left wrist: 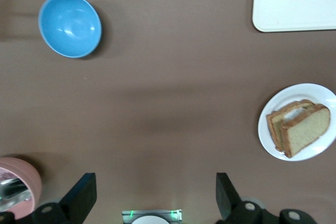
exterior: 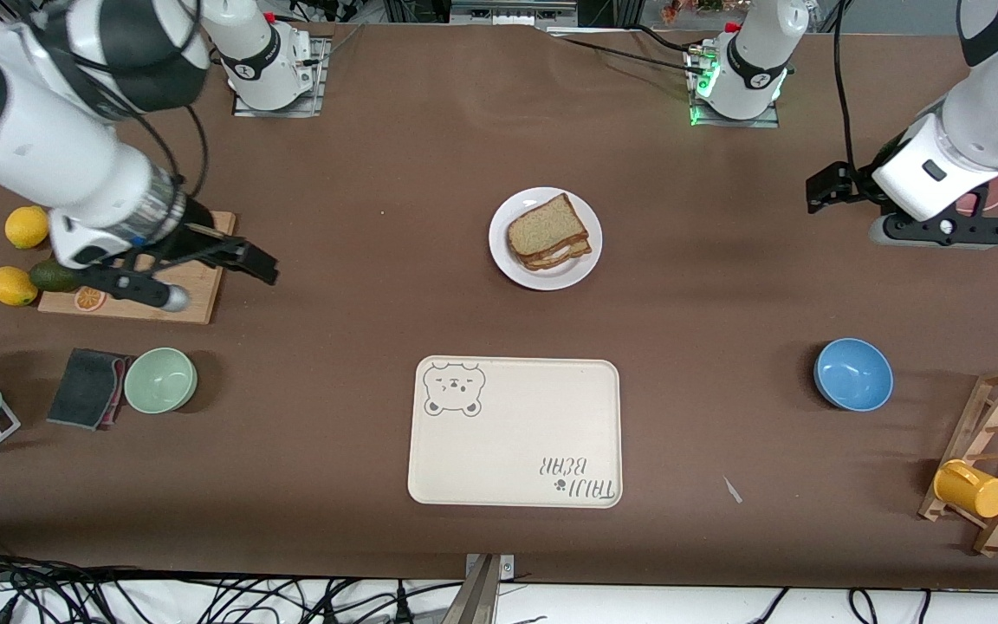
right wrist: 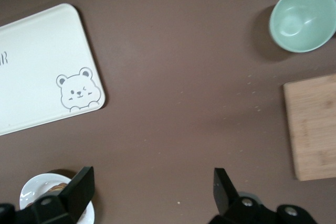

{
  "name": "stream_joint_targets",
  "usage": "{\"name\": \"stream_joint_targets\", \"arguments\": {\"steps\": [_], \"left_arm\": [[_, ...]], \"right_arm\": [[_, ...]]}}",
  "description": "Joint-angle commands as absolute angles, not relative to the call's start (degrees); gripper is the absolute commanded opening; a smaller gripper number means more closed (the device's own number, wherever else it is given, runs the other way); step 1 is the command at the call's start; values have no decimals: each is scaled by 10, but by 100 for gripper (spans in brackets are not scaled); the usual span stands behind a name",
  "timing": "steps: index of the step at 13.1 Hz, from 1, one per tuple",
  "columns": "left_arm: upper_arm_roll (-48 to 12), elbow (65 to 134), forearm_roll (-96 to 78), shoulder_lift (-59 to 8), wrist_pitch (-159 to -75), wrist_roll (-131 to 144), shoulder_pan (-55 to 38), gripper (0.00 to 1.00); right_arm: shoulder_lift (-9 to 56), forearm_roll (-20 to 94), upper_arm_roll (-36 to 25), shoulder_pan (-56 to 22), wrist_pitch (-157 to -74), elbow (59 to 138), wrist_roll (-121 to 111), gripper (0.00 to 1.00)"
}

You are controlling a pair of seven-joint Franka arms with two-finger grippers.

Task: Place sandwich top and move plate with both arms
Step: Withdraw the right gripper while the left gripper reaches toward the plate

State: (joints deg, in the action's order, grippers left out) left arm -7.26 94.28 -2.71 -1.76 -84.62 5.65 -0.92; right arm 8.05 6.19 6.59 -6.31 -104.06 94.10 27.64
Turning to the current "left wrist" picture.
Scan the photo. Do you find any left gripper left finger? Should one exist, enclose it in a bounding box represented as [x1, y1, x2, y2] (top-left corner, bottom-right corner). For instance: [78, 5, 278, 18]
[31, 173, 97, 224]

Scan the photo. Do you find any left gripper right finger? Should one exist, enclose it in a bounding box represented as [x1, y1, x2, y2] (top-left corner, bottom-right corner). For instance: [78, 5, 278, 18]
[216, 173, 266, 224]

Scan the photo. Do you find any dark crust bread slice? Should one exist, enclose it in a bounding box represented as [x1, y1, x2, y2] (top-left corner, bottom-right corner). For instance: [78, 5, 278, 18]
[266, 99, 320, 156]

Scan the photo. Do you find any fried egg toy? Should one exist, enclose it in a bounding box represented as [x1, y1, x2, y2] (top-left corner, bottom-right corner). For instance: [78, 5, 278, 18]
[285, 107, 308, 121]

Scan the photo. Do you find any white round plate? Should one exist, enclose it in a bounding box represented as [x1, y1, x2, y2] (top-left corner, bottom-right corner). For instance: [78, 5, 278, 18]
[257, 83, 336, 162]

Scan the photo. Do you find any pink ribbed bowl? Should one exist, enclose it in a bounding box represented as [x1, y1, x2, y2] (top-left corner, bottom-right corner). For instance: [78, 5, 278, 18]
[0, 157, 43, 221]

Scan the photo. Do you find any silver metal spoon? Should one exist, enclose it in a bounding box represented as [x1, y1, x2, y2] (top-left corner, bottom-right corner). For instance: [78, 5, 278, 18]
[0, 178, 34, 210]

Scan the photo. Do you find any blue bowl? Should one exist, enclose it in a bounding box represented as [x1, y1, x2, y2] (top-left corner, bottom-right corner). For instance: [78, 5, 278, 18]
[38, 0, 102, 59]

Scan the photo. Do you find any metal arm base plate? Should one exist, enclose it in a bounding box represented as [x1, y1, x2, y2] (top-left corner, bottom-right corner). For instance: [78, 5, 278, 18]
[121, 209, 183, 224]

